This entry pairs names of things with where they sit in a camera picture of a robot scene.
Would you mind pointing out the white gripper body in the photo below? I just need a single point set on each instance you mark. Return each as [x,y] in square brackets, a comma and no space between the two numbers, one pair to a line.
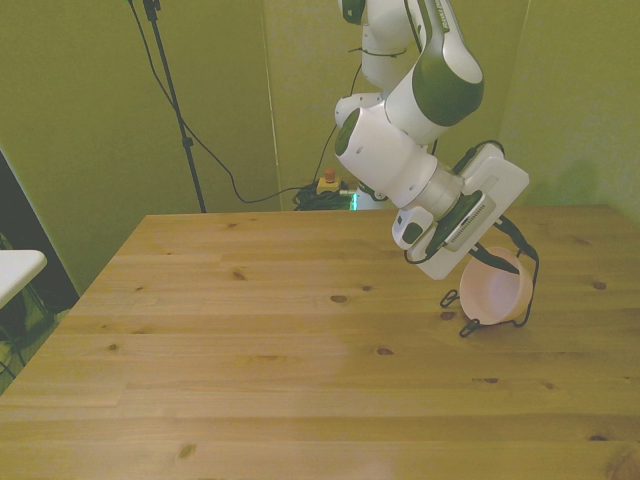
[500,185]

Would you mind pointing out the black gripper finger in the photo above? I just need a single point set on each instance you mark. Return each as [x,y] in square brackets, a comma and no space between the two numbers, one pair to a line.
[517,237]
[495,260]

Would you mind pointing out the pink plastic bowl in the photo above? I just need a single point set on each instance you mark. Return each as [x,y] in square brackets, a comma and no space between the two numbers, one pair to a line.
[492,295]

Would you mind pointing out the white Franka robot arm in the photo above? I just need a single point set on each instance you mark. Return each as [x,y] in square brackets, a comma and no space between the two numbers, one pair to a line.
[385,150]

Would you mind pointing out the yellow emergency stop button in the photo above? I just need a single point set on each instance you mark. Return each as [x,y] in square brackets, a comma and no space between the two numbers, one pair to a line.
[330,184]

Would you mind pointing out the black tripod pole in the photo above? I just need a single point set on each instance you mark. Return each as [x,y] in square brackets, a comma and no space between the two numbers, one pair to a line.
[187,142]

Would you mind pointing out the black panel board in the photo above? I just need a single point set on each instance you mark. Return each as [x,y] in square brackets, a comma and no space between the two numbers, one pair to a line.
[30,235]

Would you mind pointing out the dark chair base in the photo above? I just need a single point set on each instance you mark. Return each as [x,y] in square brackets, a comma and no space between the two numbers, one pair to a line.
[25,325]

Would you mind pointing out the white side table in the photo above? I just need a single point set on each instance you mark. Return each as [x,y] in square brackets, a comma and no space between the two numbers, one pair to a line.
[17,270]

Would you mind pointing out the grey wrist camera bar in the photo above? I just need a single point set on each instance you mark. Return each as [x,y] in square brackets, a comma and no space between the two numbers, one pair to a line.
[470,225]

